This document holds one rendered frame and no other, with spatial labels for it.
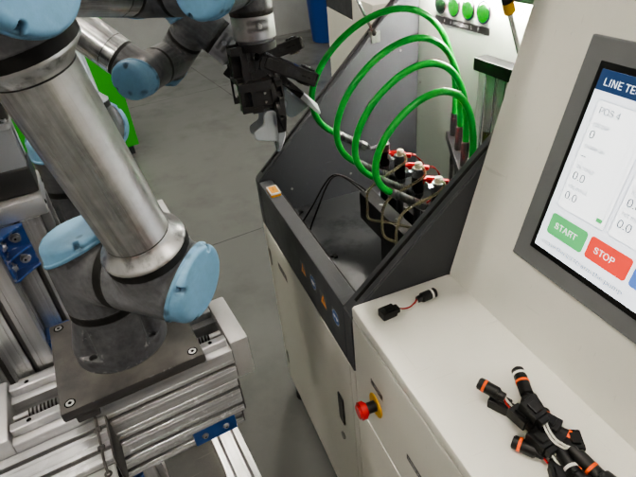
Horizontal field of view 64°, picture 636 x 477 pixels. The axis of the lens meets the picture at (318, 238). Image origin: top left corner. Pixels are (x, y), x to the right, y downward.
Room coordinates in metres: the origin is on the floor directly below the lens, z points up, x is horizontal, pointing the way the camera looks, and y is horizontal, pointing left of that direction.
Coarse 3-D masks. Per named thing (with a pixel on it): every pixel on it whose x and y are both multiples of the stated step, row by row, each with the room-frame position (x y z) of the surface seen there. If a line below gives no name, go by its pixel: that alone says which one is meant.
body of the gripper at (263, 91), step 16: (240, 48) 0.91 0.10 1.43; (256, 48) 0.90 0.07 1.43; (272, 48) 0.92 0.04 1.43; (240, 64) 0.93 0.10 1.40; (256, 64) 0.92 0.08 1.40; (240, 80) 0.92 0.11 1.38; (256, 80) 0.91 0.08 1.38; (272, 80) 0.92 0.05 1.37; (240, 96) 0.89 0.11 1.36; (256, 96) 0.90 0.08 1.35; (272, 96) 0.91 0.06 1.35; (256, 112) 0.90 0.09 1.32
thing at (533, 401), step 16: (480, 384) 0.49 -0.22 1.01; (528, 384) 0.48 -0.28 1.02; (496, 400) 0.47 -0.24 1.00; (512, 400) 0.47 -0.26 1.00; (528, 400) 0.44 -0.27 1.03; (512, 416) 0.44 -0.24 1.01; (528, 416) 0.42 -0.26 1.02; (544, 416) 0.42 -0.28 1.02; (528, 432) 0.41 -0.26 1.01; (544, 432) 0.41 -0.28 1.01; (560, 432) 0.41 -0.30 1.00; (576, 432) 0.41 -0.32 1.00; (512, 448) 0.40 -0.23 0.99; (528, 448) 0.39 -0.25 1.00; (544, 448) 0.38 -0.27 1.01; (560, 448) 0.38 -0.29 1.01; (576, 448) 0.37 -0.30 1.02; (560, 464) 0.36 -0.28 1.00; (576, 464) 0.36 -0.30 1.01; (592, 464) 0.35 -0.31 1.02
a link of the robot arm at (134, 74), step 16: (80, 32) 1.01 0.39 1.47; (96, 32) 1.01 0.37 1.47; (112, 32) 1.02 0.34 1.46; (80, 48) 1.01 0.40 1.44; (96, 48) 1.00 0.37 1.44; (112, 48) 1.00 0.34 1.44; (128, 48) 1.01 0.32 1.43; (112, 64) 0.99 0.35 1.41; (128, 64) 0.96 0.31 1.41; (144, 64) 0.98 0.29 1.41; (160, 64) 1.02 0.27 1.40; (112, 80) 0.97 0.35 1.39; (128, 80) 0.96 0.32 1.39; (144, 80) 0.96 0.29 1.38; (160, 80) 1.00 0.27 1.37; (128, 96) 0.96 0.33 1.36; (144, 96) 0.96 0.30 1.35
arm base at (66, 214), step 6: (54, 198) 1.04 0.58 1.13; (60, 198) 1.03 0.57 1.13; (66, 198) 1.03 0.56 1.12; (54, 204) 1.04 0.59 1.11; (60, 204) 1.03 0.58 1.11; (66, 204) 1.03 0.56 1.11; (72, 204) 1.03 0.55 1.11; (60, 210) 1.04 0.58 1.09; (66, 210) 1.03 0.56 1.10; (72, 210) 1.03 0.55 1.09; (60, 216) 1.04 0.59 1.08; (66, 216) 1.02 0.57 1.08; (72, 216) 1.02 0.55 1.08
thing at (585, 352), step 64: (576, 0) 0.76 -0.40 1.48; (576, 64) 0.72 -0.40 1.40; (512, 128) 0.79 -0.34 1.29; (512, 192) 0.73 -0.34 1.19; (512, 256) 0.68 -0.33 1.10; (512, 320) 0.63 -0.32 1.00; (576, 320) 0.54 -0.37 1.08; (384, 384) 0.60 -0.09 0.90; (576, 384) 0.49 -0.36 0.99; (384, 448) 0.61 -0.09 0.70
